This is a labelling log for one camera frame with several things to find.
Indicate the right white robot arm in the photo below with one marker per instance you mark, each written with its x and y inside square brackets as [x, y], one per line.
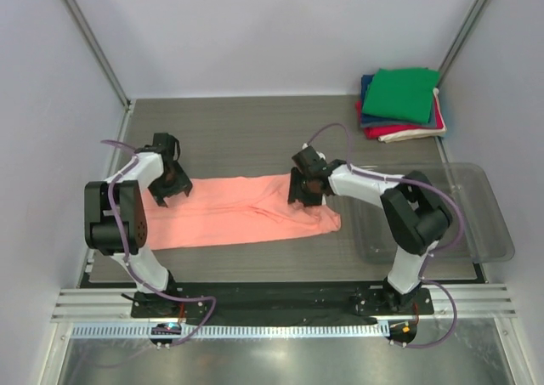
[416, 214]

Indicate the clear plastic bin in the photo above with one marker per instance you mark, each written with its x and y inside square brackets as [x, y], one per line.
[486, 237]

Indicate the right aluminium frame post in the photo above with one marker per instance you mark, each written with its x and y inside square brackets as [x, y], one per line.
[469, 23]

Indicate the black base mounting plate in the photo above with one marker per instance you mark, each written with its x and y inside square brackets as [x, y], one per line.
[275, 299]

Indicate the left aluminium frame post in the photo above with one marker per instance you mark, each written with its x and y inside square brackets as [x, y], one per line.
[96, 50]

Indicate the folded red t-shirt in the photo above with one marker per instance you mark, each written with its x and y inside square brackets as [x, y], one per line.
[375, 130]

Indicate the salmon pink t-shirt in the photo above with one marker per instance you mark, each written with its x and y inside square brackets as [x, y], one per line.
[239, 210]

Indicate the aluminium frame post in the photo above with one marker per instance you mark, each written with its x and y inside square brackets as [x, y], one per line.
[96, 50]
[469, 23]

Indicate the aluminium front rail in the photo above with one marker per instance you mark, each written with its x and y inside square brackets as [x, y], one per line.
[469, 300]

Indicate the folded cream t-shirt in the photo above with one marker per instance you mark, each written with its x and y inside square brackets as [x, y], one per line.
[420, 133]

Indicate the folded green t-shirt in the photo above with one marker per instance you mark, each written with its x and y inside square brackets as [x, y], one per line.
[402, 94]

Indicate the folded blue t-shirt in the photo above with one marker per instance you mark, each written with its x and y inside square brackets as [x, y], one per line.
[365, 83]

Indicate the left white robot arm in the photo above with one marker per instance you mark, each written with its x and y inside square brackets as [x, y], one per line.
[115, 223]

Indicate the white slotted cable duct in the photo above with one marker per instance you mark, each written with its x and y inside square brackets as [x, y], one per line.
[169, 331]

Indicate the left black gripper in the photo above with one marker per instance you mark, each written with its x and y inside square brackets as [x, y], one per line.
[183, 184]

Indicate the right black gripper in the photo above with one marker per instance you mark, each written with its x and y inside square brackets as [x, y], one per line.
[311, 200]

